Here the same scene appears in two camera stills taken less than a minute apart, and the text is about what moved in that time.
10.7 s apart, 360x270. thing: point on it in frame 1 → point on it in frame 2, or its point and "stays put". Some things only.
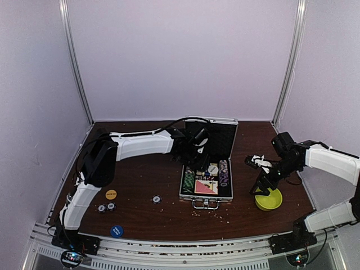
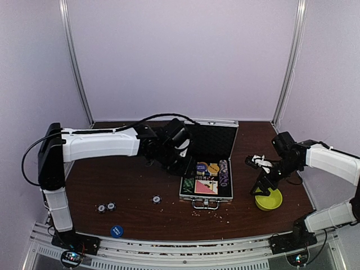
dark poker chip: x=157 y=199 stays put
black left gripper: x=201 y=165 → x=185 y=170
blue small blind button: x=116 y=231 stays put
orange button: x=111 y=194 → x=213 y=169
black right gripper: x=264 y=177 stays put
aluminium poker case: x=206 y=189 stays put
